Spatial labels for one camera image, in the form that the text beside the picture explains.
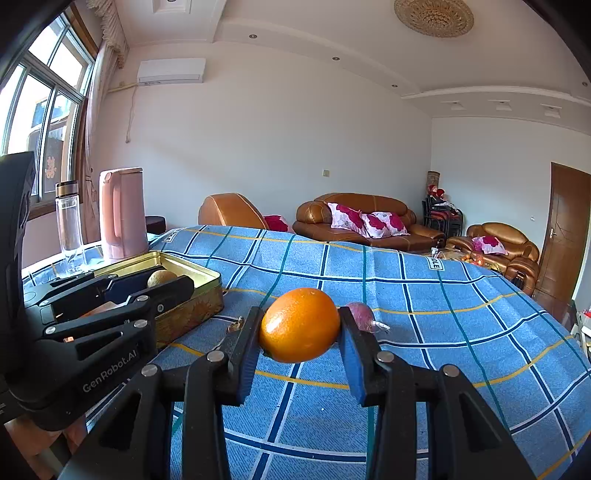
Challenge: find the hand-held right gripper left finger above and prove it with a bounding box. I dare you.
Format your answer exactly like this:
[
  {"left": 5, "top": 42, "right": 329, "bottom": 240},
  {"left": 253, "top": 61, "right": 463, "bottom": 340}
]
[{"left": 58, "top": 306, "right": 265, "bottom": 480}]

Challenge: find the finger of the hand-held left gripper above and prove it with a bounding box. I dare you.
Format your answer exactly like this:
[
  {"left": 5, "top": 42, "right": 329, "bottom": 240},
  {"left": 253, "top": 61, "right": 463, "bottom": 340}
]
[
  {"left": 25, "top": 265, "right": 166, "bottom": 324},
  {"left": 44, "top": 275, "right": 195, "bottom": 342}
]

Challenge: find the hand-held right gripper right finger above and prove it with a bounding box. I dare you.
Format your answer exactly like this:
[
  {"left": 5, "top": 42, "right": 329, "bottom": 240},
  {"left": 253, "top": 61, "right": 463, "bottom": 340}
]
[{"left": 337, "top": 307, "right": 539, "bottom": 480}]

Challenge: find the small yellow-brown jujube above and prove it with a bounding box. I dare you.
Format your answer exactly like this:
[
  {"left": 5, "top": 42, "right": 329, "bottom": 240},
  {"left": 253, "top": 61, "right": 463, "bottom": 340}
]
[{"left": 147, "top": 270, "right": 180, "bottom": 288}]

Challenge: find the gold rectangular tin box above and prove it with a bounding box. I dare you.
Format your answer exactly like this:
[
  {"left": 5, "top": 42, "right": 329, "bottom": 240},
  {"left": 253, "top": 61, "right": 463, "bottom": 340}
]
[{"left": 95, "top": 250, "right": 225, "bottom": 349}]

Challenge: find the purple onion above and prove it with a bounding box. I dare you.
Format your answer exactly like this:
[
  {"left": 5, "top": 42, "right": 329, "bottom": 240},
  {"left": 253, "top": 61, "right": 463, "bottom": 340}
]
[{"left": 346, "top": 302, "right": 391, "bottom": 334}]

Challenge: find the mandarin orange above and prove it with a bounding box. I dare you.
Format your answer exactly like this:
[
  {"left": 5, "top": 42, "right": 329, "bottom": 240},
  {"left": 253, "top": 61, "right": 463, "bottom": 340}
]
[{"left": 259, "top": 287, "right": 341, "bottom": 364}]

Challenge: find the pink electric kettle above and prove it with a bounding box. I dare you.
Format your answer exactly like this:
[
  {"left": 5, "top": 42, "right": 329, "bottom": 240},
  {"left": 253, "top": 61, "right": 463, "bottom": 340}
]
[{"left": 99, "top": 167, "right": 148, "bottom": 260}]

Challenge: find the clear glass water bottle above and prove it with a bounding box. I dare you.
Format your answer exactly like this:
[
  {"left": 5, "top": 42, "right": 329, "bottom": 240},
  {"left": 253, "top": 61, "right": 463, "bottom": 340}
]
[{"left": 55, "top": 181, "right": 88, "bottom": 273}]

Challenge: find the blue checked tablecloth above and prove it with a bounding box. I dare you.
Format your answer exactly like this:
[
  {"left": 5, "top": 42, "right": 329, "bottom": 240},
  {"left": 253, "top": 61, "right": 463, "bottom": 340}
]
[{"left": 21, "top": 224, "right": 591, "bottom": 480}]

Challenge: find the brown leather armchair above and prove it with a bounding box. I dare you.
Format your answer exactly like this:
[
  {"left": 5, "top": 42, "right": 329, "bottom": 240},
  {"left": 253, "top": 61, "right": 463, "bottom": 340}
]
[
  {"left": 445, "top": 222, "right": 540, "bottom": 296},
  {"left": 198, "top": 193, "right": 269, "bottom": 230}
]

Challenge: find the white red floral cushion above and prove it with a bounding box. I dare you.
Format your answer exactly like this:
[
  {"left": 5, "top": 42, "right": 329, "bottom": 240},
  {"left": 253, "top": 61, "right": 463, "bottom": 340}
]
[
  {"left": 360, "top": 211, "right": 411, "bottom": 238},
  {"left": 327, "top": 202, "right": 370, "bottom": 238},
  {"left": 471, "top": 235, "right": 509, "bottom": 256}
]

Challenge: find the pale pink curtain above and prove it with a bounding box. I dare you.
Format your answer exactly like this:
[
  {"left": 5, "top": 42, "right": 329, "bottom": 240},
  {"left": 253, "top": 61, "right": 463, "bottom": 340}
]
[{"left": 76, "top": 0, "right": 130, "bottom": 217}]

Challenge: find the cluttered coffee table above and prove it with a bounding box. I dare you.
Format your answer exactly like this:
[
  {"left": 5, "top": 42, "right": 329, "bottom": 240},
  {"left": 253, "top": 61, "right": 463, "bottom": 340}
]
[{"left": 425, "top": 247, "right": 504, "bottom": 278}]

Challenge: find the brown leather three-seat sofa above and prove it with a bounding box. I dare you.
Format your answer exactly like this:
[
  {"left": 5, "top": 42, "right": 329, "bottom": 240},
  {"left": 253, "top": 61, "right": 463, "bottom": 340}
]
[{"left": 293, "top": 193, "right": 448, "bottom": 252}]

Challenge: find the stack of dark chairs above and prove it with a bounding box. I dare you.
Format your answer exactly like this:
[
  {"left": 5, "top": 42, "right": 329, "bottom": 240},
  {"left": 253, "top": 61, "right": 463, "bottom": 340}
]
[{"left": 421, "top": 194, "right": 464, "bottom": 238}]

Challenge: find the brown wooden door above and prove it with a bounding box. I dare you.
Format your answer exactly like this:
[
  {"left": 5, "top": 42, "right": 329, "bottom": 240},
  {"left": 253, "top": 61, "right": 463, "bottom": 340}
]
[{"left": 536, "top": 161, "right": 591, "bottom": 315}]

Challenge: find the round gold ceiling lamp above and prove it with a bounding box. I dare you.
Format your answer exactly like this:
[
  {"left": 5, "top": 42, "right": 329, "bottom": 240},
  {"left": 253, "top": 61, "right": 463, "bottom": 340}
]
[{"left": 394, "top": 0, "right": 475, "bottom": 38}]

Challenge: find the window with white frame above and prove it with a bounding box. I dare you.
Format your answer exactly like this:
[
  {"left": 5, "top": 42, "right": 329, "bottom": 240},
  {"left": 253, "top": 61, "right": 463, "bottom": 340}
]
[{"left": 0, "top": 14, "right": 95, "bottom": 208}]

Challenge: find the white wall air conditioner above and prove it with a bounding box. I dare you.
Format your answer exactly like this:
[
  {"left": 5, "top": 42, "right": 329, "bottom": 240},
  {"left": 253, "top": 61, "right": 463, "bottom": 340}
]
[{"left": 137, "top": 58, "right": 206, "bottom": 86}]

